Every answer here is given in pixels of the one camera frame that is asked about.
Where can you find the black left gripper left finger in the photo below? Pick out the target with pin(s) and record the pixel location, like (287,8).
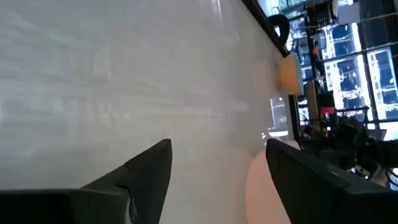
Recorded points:
(146,174)

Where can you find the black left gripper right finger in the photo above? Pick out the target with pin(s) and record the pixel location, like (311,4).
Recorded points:
(311,193)

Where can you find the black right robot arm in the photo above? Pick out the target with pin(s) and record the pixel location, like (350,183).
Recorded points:
(342,149)

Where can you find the window with black frames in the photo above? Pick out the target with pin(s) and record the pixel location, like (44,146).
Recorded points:
(382,81)

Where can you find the wooden post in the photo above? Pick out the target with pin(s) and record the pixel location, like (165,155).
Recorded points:
(311,99)

